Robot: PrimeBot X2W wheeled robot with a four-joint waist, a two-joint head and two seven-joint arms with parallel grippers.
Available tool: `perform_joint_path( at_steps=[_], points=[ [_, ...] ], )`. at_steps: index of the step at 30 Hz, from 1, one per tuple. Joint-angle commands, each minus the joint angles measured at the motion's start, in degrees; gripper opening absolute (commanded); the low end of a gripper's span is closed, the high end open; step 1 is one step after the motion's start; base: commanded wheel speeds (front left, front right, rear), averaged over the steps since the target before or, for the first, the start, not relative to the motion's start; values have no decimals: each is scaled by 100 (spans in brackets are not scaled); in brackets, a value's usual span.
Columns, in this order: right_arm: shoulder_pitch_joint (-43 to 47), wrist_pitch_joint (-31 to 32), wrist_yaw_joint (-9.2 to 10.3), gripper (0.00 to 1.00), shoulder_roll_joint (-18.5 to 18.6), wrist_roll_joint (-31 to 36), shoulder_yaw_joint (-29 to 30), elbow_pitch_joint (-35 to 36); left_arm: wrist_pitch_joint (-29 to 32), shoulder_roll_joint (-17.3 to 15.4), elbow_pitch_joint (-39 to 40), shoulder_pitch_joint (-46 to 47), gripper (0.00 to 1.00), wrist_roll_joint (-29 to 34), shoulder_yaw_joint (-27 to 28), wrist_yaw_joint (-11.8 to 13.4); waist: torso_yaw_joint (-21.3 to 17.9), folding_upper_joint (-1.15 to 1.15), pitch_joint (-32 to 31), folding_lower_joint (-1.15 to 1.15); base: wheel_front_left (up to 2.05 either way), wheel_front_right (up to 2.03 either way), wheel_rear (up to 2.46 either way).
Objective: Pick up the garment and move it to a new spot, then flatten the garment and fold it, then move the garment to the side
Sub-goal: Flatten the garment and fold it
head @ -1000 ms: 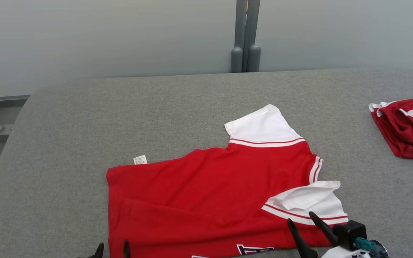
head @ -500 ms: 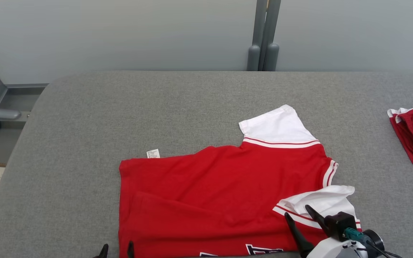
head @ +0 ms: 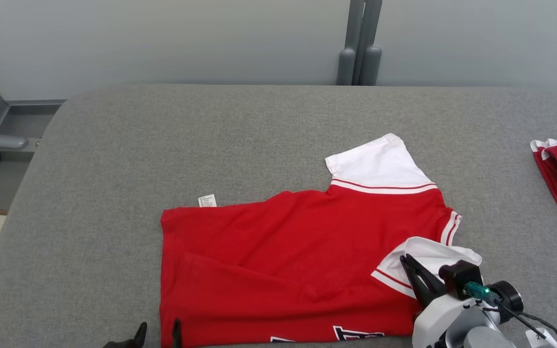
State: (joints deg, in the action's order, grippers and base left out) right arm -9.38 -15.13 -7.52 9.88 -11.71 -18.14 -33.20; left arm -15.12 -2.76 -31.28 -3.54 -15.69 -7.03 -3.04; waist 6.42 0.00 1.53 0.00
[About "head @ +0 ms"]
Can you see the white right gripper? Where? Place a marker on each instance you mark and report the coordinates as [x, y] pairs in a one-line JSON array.
[[438, 321]]

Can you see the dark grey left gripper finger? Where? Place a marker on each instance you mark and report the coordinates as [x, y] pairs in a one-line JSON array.
[[177, 336], [136, 340]]

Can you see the red shirt with white sleeves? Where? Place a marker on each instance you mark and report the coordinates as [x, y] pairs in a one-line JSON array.
[[283, 251]]

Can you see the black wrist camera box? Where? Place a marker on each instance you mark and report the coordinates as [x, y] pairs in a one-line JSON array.
[[457, 278]]

